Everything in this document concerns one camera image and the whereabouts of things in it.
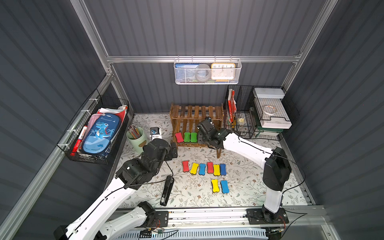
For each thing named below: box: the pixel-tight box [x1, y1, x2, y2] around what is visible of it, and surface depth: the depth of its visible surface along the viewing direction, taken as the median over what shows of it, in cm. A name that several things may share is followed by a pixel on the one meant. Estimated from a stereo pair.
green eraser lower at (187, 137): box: [184, 132, 191, 143], surface depth 88 cm
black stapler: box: [160, 175, 175, 207], surface depth 82 cm
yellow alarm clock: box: [211, 62, 236, 82], surface depth 90 cm
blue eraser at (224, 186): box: [220, 180, 229, 194], surface depth 85 cm
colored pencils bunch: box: [127, 123, 141, 139], surface depth 92 cm
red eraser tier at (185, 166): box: [182, 160, 190, 173], surface depth 93 cm
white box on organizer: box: [253, 87, 292, 129], surface depth 98 cm
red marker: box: [70, 125, 88, 156], surface depth 65 cm
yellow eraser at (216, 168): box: [213, 164, 220, 176], surface depth 91 cm
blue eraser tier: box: [198, 163, 206, 176], surface depth 93 cm
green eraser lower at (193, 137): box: [190, 132, 198, 143], surface depth 87 cm
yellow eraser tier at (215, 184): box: [211, 179, 220, 193], surface depth 84 cm
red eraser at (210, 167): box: [206, 162, 214, 174], surface depth 93 cm
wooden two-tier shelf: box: [169, 103, 224, 159], surface depth 87 cm
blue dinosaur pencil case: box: [82, 112, 121, 155], surface depth 66 cm
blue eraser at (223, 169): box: [220, 163, 227, 176], surface depth 91 cm
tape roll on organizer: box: [263, 105, 277, 115], surface depth 98 cm
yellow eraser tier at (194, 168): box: [190, 162, 199, 175], surface depth 91 cm
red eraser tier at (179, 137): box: [175, 132, 184, 143], surface depth 88 cm
